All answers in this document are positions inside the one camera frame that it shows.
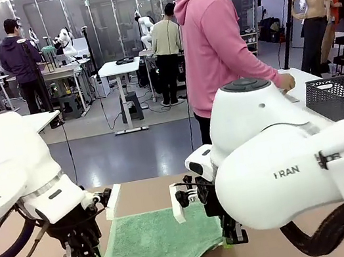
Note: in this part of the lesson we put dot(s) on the black pole stand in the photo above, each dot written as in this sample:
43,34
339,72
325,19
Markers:
90,49

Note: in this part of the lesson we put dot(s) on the white shoe rack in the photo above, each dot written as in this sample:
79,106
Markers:
252,44

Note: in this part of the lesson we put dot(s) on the black tripod with white top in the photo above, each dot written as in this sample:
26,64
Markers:
288,21

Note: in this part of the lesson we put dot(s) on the green towel with white loop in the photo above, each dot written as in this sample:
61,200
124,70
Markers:
159,244

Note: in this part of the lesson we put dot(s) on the white workbench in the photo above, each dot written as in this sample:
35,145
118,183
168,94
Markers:
62,71

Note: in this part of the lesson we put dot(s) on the black bags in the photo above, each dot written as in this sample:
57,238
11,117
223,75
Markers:
270,31

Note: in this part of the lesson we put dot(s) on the bare beige mannequin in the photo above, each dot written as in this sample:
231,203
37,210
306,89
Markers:
312,0

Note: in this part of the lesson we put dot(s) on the person's right forearm pink sleeve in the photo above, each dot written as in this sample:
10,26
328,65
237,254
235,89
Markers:
261,67

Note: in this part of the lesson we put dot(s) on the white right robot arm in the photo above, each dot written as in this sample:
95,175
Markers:
256,113

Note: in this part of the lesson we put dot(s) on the person in pink hoodie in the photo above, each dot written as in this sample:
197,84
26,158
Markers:
210,45

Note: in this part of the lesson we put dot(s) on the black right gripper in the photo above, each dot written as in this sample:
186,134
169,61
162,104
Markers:
216,209

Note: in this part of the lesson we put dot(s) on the person in beige shirt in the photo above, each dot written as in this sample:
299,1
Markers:
164,40

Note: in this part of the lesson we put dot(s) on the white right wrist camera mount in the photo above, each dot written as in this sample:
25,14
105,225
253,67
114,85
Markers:
177,207

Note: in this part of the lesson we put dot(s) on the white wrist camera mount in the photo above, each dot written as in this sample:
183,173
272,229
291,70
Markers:
177,207
113,202

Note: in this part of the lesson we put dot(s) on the man in dark jacket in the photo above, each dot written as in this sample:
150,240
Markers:
20,58

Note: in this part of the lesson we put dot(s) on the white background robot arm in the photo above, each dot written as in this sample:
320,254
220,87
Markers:
144,26
66,42

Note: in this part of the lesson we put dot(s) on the black tripod pole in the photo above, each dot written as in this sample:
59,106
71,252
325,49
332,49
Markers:
36,75

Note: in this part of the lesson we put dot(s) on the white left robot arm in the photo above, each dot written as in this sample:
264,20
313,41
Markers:
4,158

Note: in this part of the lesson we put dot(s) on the flat black device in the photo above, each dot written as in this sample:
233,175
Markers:
124,61

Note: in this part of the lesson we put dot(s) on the grey step stool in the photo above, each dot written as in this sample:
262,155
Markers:
70,104

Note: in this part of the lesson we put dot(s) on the person's right hand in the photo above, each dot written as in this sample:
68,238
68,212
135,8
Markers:
287,81

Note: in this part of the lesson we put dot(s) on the dark grey plastic basket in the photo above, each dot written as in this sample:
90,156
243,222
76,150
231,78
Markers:
340,99

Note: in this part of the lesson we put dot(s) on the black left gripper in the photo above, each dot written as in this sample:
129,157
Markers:
77,231

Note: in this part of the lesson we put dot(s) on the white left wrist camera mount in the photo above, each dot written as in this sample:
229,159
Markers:
113,202

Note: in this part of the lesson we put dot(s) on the white side table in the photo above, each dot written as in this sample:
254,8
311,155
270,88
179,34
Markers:
296,76
43,119

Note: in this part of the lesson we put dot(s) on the white standing desk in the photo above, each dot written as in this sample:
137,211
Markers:
118,68

